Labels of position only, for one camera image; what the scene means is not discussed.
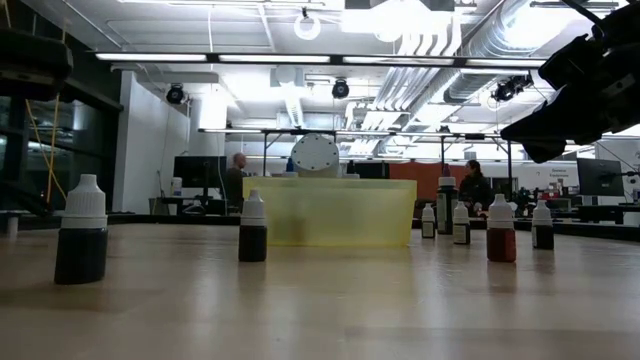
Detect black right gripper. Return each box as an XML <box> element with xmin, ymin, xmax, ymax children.
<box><xmin>501</xmin><ymin>39</ymin><xmax>640</xmax><ymax>164</ymax></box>

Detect white perforated cylinder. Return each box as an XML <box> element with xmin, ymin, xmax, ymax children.
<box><xmin>290</xmin><ymin>132</ymin><xmax>341</xmax><ymax>179</ymax></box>

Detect person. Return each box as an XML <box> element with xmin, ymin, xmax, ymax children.
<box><xmin>457</xmin><ymin>159</ymin><xmax>494</xmax><ymax>217</ymax></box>
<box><xmin>223</xmin><ymin>152</ymin><xmax>249</xmax><ymax>215</ymax></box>

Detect small red dropper bottle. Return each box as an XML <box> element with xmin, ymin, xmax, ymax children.
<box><xmin>486</xmin><ymin>193</ymin><xmax>518</xmax><ymax>264</ymax></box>

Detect orange partition panel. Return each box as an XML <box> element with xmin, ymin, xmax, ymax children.
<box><xmin>388</xmin><ymin>160</ymin><xmax>469</xmax><ymax>202</ymax></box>

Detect white ring lamp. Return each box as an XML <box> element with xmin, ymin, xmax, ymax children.
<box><xmin>293</xmin><ymin>12</ymin><xmax>323</xmax><ymax>42</ymax></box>

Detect black background workbench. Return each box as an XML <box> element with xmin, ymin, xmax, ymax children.
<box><xmin>509</xmin><ymin>187</ymin><xmax>640</xmax><ymax>226</ymax></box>

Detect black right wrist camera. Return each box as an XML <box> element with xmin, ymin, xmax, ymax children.
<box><xmin>538</xmin><ymin>30</ymin><xmax>606</xmax><ymax>92</ymax></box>

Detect yellow extension cable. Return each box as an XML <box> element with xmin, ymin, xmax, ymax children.
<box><xmin>2</xmin><ymin>0</ymin><xmax>69</xmax><ymax>204</ymax></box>

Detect overhead light bar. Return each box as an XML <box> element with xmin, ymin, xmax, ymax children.
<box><xmin>92</xmin><ymin>49</ymin><xmax>549</xmax><ymax>69</ymax></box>

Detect tall bottle with purple tip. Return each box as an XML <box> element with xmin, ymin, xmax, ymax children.
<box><xmin>436</xmin><ymin>163</ymin><xmax>458</xmax><ymax>236</ymax></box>

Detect small green dropper bottle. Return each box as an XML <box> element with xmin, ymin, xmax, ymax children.
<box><xmin>452</xmin><ymin>200</ymin><xmax>472</xmax><ymax>246</ymax></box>

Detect black computer monitor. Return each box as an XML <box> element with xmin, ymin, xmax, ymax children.
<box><xmin>173</xmin><ymin>155</ymin><xmax>229</xmax><ymax>190</ymax></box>
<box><xmin>576</xmin><ymin>157</ymin><xmax>626</xmax><ymax>198</ymax></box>

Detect yellow translucent plastic bin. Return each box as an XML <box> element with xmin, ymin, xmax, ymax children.
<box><xmin>242</xmin><ymin>175</ymin><xmax>418</xmax><ymax>248</ymax></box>

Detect black background rig frame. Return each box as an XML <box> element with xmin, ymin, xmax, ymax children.
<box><xmin>198</xmin><ymin>127</ymin><xmax>514</xmax><ymax>201</ymax></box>

